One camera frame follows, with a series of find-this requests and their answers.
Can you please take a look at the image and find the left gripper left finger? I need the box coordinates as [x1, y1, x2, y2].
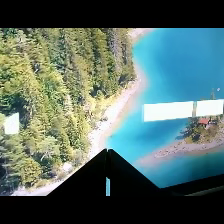
[47, 148, 108, 197]

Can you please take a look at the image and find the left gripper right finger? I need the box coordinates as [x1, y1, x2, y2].
[109, 148, 165, 197]

